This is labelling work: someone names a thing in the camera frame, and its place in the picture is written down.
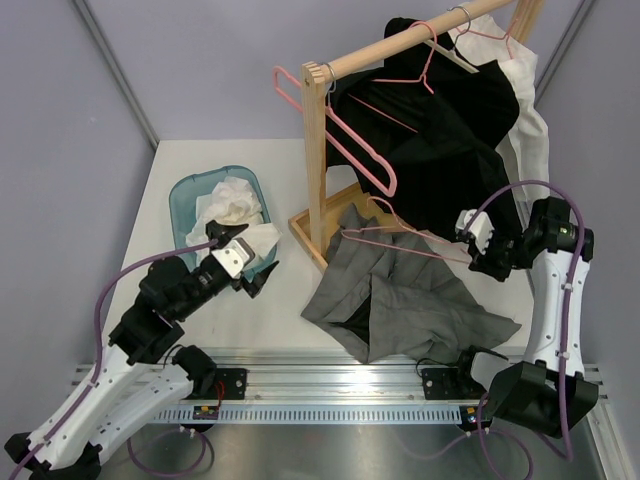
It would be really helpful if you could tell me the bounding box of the white skirt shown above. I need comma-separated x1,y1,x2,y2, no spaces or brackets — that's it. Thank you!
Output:
186,176,281,268

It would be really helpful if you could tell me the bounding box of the pink hanger with grey skirt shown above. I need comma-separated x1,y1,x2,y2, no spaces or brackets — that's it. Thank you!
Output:
341,196,471,265

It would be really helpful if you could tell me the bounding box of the grey pleated skirt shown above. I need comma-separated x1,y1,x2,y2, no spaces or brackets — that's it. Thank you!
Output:
301,206,520,364

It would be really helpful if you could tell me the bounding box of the pink clothes hanger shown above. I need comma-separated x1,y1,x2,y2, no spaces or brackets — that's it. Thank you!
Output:
272,62,400,196

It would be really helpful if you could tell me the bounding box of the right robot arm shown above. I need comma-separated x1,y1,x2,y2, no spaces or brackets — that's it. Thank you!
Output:
453,197,598,438

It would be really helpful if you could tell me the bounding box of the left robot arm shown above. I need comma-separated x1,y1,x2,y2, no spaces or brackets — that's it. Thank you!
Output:
5,221,280,479

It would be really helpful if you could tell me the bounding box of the pink hanger with black garment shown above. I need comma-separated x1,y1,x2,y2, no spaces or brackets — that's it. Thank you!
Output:
373,20,438,95

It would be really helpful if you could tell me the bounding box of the pink hanger with white garment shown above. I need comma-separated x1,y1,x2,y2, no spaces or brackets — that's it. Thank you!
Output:
449,5,520,59

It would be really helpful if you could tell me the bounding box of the teal plastic basin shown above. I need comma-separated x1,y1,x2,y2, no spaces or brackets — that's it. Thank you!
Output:
169,165,276,278

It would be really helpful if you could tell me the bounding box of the white garment on rack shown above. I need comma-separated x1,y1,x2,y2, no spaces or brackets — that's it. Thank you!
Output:
456,1,549,182

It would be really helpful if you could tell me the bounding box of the wooden clothes rack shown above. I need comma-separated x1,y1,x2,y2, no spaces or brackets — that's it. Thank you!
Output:
287,0,546,274

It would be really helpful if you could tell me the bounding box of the black garment on rack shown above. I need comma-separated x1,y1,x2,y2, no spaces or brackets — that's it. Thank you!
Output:
324,16,524,244

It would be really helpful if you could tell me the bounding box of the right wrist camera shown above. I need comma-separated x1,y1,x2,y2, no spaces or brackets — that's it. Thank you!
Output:
455,209,495,249

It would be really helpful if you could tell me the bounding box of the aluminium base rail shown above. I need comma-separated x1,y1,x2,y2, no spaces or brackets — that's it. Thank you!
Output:
69,352,601,406

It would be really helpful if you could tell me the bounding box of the white slotted cable duct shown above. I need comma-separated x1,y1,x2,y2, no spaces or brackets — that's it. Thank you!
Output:
151,405,462,425

